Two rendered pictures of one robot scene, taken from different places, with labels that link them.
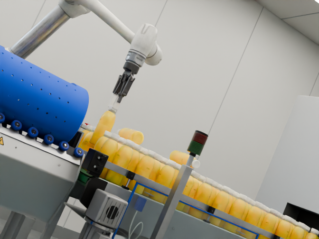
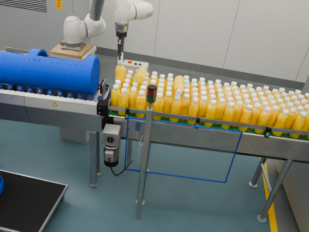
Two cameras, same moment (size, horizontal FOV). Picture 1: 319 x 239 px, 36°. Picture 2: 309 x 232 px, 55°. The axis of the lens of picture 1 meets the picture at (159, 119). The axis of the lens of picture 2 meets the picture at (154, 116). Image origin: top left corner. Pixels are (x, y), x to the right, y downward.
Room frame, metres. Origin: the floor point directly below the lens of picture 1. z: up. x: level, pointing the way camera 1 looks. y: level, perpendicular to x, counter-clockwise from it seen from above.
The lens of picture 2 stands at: (0.78, -1.07, 2.13)
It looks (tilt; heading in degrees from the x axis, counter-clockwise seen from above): 34 degrees down; 32
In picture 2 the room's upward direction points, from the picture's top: 7 degrees clockwise
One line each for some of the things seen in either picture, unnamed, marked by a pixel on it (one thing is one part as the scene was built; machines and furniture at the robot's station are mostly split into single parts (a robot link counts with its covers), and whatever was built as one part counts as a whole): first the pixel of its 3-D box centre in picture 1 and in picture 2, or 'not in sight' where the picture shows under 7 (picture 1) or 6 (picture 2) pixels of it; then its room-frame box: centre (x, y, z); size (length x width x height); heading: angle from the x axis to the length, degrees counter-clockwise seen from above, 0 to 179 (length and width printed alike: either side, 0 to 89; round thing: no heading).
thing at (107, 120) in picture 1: (104, 127); (120, 74); (2.32, 0.22, 1.11); 0.07 x 0.07 x 0.19
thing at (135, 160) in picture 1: (128, 166); (132, 101); (2.26, 0.04, 0.99); 0.07 x 0.07 x 0.19
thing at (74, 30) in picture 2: not in sight; (73, 29); (2.58, 1.00, 1.19); 0.18 x 0.16 x 0.22; 161
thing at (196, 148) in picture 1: (195, 148); (151, 97); (2.13, -0.19, 1.18); 0.06 x 0.06 x 0.05
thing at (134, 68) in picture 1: (128, 72); (121, 37); (2.32, 0.23, 1.40); 0.08 x 0.07 x 0.09; 30
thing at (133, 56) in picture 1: (135, 59); (121, 26); (2.32, 0.22, 1.48); 0.09 x 0.09 x 0.06
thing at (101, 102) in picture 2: (94, 162); (102, 107); (2.09, 0.18, 0.95); 0.10 x 0.07 x 0.10; 31
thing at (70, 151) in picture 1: (72, 142); (102, 89); (2.24, 0.32, 0.99); 0.10 x 0.02 x 0.12; 31
